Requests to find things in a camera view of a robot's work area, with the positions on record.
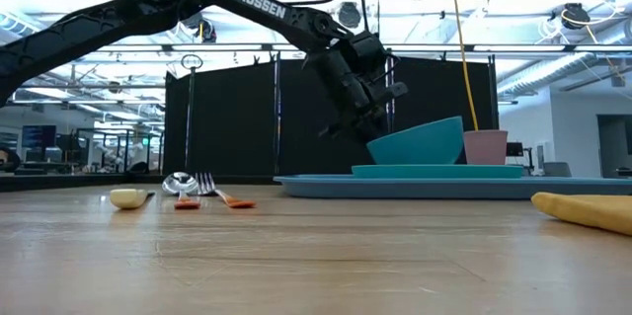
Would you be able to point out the small black monitor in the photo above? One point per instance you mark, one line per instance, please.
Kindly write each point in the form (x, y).
(514, 149)

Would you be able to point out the white ribbed air duct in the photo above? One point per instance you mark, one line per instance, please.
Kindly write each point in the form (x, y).
(543, 78)

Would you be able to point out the dark wall monitor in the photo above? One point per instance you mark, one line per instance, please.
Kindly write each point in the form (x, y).
(38, 136)

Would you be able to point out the horizontal metal rail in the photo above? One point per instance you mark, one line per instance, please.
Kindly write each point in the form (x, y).
(222, 48)

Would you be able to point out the pink cup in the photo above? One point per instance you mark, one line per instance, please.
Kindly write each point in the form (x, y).
(486, 149)

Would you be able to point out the yellow cloth napkin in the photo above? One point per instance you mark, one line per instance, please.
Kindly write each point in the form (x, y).
(587, 210)

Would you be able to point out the metal curtain pole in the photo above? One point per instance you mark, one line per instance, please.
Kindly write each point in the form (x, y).
(277, 117)
(390, 112)

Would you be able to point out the black table edge rail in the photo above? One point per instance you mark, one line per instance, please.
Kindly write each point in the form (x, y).
(74, 183)

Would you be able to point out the black curtain pole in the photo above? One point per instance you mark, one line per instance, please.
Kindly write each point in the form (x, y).
(492, 93)

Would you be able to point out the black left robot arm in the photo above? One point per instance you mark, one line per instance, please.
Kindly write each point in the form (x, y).
(148, 4)

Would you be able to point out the teal bowl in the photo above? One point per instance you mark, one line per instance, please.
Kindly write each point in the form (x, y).
(419, 144)

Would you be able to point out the blue plastic tray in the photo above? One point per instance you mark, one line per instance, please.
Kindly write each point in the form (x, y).
(345, 189)

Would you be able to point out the dark gray door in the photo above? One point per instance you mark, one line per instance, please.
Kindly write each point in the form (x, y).
(614, 147)

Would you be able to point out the teal plate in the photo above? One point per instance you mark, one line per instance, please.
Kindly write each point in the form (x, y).
(444, 172)

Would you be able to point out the gray chair back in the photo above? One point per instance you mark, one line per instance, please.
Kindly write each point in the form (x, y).
(557, 170)

